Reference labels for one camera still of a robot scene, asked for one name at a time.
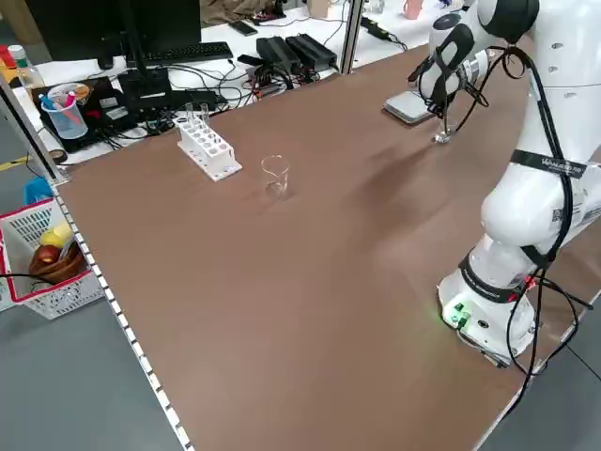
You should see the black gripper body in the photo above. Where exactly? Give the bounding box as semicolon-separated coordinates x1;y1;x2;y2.
422;91;447;119

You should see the small glass beaker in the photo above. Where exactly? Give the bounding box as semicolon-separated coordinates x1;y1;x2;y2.
431;119;459;145

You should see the silver digital balance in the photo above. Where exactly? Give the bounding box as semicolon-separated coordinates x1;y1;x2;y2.
382;90;433;126

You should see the large glass beaker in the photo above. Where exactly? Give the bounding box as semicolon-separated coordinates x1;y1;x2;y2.
260;154;291;198

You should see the black power adapter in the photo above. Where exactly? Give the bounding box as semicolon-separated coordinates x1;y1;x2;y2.
361;16;391;41

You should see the black power supply unit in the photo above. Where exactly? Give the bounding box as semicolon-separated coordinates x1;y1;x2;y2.
285;33;338;71
255;36;301;75

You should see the white test tube rack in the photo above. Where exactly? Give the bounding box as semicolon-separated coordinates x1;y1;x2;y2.
177;115;243;182

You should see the black keyboard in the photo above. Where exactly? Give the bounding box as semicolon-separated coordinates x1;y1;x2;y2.
140;40;235;66

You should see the black monitor stand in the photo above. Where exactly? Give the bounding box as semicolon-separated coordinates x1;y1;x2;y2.
96;0;173;102

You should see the black computer monitor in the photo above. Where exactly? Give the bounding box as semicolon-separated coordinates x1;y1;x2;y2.
25;0;203;62

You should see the yellow fruit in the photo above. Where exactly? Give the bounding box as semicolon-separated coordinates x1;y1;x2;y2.
39;223;72;248

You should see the wooden bowl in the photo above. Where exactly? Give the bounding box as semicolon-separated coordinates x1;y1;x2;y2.
28;241;89;284

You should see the blue bag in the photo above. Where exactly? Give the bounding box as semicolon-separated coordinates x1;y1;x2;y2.
23;177;54;207

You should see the clear bottle with white cap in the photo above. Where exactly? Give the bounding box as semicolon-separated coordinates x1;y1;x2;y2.
7;44;47;90

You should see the white basket with red rim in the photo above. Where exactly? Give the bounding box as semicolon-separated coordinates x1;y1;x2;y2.
0;196;107;320

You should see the aluminium frame post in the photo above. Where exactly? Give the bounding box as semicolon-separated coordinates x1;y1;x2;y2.
340;0;366;75
0;74;71;184

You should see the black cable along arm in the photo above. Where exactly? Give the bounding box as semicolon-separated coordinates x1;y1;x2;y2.
462;44;577;273

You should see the black cable of arm's foot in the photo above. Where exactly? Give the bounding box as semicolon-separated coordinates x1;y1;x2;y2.
471;274;595;451

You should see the white slotted cable duct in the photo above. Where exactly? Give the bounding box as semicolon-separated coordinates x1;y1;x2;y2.
50;182;194;451

